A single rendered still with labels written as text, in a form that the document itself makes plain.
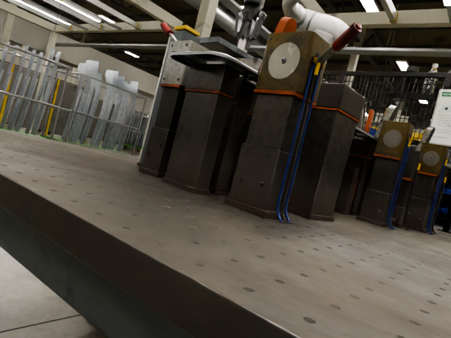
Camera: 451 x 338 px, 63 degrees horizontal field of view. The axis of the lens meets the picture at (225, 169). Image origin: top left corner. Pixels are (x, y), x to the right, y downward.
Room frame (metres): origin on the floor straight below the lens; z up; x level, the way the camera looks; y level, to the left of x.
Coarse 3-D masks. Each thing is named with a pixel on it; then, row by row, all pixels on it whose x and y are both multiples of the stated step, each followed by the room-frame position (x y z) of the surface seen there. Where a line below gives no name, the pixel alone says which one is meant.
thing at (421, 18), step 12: (312, 0) 5.66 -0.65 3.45; (324, 12) 6.04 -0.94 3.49; (360, 12) 5.70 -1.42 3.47; (372, 12) 5.59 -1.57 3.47; (384, 12) 5.49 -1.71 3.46; (408, 12) 5.29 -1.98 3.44; (420, 12) 5.19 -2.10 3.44; (432, 12) 5.10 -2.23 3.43; (444, 12) 5.01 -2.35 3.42; (348, 24) 5.79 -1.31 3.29; (360, 24) 5.67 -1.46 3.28; (372, 24) 5.57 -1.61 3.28; (384, 24) 5.47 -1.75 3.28; (396, 24) 5.38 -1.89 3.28; (408, 24) 5.29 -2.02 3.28; (420, 24) 5.20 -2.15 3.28; (432, 24) 5.12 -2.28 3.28; (444, 24) 5.04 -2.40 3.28
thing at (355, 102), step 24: (336, 96) 0.87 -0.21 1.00; (360, 96) 0.93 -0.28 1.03; (312, 120) 0.91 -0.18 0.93; (336, 120) 0.87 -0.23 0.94; (312, 144) 0.90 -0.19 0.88; (336, 144) 0.89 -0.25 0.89; (312, 168) 0.88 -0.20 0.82; (336, 168) 0.91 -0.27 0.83; (312, 192) 0.87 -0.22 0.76; (336, 192) 0.94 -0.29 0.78; (312, 216) 0.87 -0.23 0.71
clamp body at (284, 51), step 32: (288, 32) 0.72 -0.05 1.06; (288, 64) 0.71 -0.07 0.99; (320, 64) 0.70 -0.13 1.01; (288, 96) 0.70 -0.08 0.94; (256, 128) 0.74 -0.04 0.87; (288, 128) 0.70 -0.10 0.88; (256, 160) 0.72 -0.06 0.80; (288, 160) 0.70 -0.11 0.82; (256, 192) 0.71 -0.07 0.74; (288, 192) 0.72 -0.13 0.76
